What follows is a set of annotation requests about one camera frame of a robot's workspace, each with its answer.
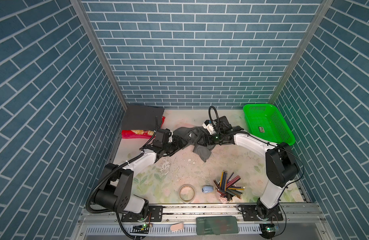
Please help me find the left black corrugated cable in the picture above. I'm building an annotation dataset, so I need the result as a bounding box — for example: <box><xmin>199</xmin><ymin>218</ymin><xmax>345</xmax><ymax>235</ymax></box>
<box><xmin>85</xmin><ymin>152</ymin><xmax>149</xmax><ymax>240</ymax></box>

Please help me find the small circuit board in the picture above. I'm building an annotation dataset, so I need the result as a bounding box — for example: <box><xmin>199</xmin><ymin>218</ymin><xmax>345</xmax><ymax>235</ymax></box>
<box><xmin>260</xmin><ymin>224</ymin><xmax>278</xmax><ymax>240</ymax></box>
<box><xmin>130</xmin><ymin>224</ymin><xmax>150</xmax><ymax>235</ymax></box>

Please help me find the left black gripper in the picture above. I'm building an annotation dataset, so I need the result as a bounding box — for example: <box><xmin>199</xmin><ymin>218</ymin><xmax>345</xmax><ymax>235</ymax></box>
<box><xmin>161</xmin><ymin>135</ymin><xmax>188</xmax><ymax>156</ymax></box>

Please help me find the green plastic basket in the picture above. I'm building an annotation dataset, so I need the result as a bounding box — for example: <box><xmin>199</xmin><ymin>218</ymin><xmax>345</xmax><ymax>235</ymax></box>
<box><xmin>243</xmin><ymin>104</ymin><xmax>296</xmax><ymax>146</ymax></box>

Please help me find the roll of clear tape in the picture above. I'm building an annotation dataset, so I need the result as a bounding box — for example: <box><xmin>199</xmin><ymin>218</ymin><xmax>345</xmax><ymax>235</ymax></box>
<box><xmin>178</xmin><ymin>184</ymin><xmax>196</xmax><ymax>204</ymax></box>

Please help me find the bundle of coloured pencils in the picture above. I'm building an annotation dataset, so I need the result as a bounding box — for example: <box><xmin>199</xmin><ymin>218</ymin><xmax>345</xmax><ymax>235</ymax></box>
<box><xmin>214</xmin><ymin>170</ymin><xmax>246</xmax><ymax>203</ymax></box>

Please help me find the black mounting plate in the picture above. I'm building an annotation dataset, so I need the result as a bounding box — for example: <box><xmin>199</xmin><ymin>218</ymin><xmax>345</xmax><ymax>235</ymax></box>
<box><xmin>237</xmin><ymin>204</ymin><xmax>284</xmax><ymax>222</ymax></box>
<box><xmin>121</xmin><ymin>205</ymin><xmax>163</xmax><ymax>223</ymax></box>

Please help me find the left small circuit board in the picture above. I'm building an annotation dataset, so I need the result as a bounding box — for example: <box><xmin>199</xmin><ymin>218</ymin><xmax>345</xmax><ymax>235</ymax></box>
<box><xmin>130</xmin><ymin>224</ymin><xmax>150</xmax><ymax>235</ymax></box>

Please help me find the small blue pencil sharpener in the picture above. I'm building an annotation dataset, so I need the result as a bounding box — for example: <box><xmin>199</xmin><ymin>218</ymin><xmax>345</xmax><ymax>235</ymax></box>
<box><xmin>202</xmin><ymin>186</ymin><xmax>214</xmax><ymax>194</ymax></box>

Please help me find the folded red t shirt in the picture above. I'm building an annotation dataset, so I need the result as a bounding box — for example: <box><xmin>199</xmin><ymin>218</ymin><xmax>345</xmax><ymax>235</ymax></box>
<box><xmin>121</xmin><ymin>116</ymin><xmax>156</xmax><ymax>139</ymax></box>

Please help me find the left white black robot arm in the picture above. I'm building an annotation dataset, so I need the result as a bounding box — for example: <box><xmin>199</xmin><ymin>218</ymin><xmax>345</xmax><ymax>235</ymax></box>
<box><xmin>85</xmin><ymin>129</ymin><xmax>188</xmax><ymax>218</ymax></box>

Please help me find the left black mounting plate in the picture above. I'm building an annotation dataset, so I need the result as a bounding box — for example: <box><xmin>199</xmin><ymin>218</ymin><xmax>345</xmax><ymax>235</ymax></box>
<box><xmin>121</xmin><ymin>205</ymin><xmax>163</xmax><ymax>223</ymax></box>

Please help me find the pink eraser block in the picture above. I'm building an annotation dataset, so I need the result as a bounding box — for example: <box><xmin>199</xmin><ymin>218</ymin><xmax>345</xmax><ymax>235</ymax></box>
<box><xmin>169</xmin><ymin>222</ymin><xmax>185</xmax><ymax>232</ymax></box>

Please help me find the right small circuit board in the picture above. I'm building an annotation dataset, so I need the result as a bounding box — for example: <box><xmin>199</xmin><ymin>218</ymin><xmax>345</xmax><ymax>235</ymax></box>
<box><xmin>260</xmin><ymin>224</ymin><xmax>278</xmax><ymax>240</ymax></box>

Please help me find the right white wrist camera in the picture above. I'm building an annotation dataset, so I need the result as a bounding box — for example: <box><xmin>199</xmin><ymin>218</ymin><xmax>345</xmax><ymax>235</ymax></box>
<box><xmin>202</xmin><ymin>120</ymin><xmax>216</xmax><ymax>135</ymax></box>

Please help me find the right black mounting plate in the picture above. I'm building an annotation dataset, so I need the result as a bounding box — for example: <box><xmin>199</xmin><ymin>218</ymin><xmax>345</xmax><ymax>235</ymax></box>
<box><xmin>237</xmin><ymin>204</ymin><xmax>284</xmax><ymax>222</ymax></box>

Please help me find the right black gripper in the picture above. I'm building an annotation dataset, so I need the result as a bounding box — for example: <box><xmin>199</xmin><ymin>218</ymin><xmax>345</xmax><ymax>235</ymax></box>
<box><xmin>196</xmin><ymin>131</ymin><xmax>225</xmax><ymax>146</ymax></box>

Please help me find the folded dark grey t shirt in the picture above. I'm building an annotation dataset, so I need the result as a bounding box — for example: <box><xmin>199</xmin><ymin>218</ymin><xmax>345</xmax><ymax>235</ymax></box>
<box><xmin>121</xmin><ymin>105</ymin><xmax>164</xmax><ymax>131</ymax></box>

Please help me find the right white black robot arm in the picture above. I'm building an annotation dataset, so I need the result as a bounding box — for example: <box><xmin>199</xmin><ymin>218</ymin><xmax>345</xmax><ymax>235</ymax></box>
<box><xmin>201</xmin><ymin>116</ymin><xmax>300</xmax><ymax>220</ymax></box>

